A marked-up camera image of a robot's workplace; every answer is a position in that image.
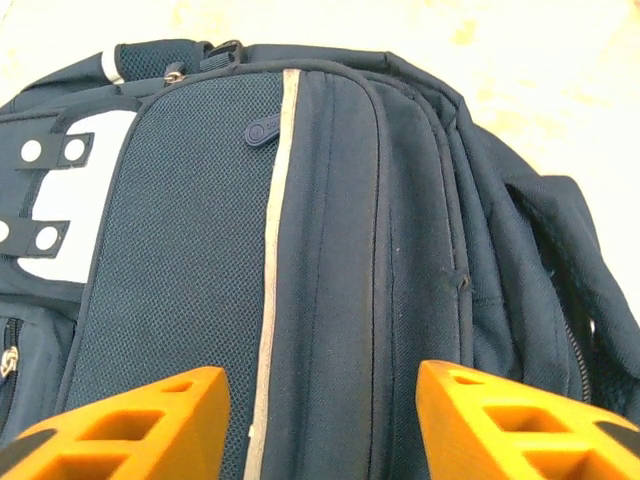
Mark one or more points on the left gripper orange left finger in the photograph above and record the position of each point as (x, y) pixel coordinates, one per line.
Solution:
(200, 400)

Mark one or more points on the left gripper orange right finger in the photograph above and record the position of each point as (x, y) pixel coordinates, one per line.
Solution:
(450, 410)

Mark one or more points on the navy blue backpack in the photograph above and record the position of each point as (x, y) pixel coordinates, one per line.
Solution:
(350, 250)

